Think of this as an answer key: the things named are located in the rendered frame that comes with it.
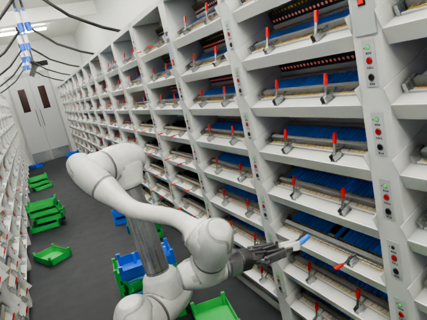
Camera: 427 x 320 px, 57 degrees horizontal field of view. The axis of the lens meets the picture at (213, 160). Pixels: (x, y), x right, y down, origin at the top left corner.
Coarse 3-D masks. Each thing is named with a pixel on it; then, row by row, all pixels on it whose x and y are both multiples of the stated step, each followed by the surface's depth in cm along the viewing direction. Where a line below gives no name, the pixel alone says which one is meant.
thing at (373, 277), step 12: (288, 216) 174; (276, 228) 175; (288, 228) 172; (288, 240) 166; (312, 240) 157; (312, 252) 153; (324, 252) 147; (336, 252) 144; (336, 264) 141; (360, 264) 133; (360, 276) 131; (372, 276) 126; (384, 276) 120; (384, 288) 122
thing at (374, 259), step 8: (288, 224) 171; (296, 224) 167; (296, 232) 165; (312, 232) 157; (328, 240) 148; (336, 240) 145; (336, 248) 144; (344, 248) 141; (352, 248) 138; (360, 256) 134; (368, 256) 131; (376, 256) 129
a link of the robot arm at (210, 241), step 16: (96, 192) 135; (112, 192) 134; (128, 208) 131; (144, 208) 126; (160, 208) 122; (176, 224) 116; (192, 224) 114; (208, 224) 108; (224, 224) 109; (192, 240) 111; (208, 240) 106; (224, 240) 106; (208, 256) 109; (224, 256) 109
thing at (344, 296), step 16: (288, 256) 179; (304, 256) 175; (288, 272) 175; (304, 272) 170; (320, 272) 163; (336, 272) 158; (320, 288) 158; (336, 288) 152; (352, 288) 146; (368, 288) 143; (336, 304) 148; (352, 304) 143; (368, 304) 140; (384, 304) 133
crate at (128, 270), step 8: (168, 248) 229; (128, 256) 224; (136, 256) 225; (168, 256) 211; (120, 264) 222; (128, 264) 223; (136, 264) 221; (120, 272) 204; (128, 272) 205; (136, 272) 206; (144, 272) 208
